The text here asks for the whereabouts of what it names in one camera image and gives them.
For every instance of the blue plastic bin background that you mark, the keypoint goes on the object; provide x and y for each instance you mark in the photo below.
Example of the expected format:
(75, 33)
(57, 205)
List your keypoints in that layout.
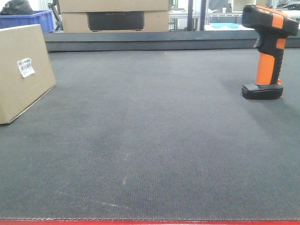
(43, 17)

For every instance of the brown cardboard package box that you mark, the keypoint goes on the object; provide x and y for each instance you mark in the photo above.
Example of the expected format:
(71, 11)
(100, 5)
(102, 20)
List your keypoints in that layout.
(26, 74)

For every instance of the black bag in bin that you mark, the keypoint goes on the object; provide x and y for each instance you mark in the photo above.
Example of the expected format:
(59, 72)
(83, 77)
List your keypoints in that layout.
(17, 7)

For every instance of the grey conveyor belt mat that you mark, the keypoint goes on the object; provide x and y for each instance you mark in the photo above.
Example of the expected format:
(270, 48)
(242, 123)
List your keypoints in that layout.
(155, 135)

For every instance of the orange black barcode scanner gun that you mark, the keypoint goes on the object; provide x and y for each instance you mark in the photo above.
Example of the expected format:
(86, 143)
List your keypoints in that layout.
(273, 28)

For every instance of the large cardboard box with window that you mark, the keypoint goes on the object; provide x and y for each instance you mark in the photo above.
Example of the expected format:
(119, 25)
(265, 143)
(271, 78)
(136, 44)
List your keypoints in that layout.
(87, 16)

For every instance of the light blue tray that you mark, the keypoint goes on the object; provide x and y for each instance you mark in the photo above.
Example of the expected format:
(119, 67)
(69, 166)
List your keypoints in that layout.
(225, 25)

